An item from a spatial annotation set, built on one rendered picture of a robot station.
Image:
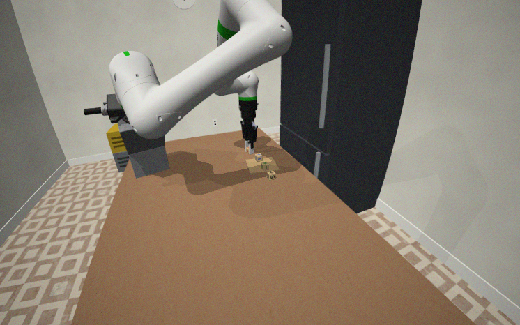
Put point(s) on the beige flat mat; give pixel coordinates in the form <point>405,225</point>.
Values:
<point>255,167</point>

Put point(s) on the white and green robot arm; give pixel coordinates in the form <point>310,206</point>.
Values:
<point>250,33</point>

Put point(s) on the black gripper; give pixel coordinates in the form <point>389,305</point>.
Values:
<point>249,130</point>

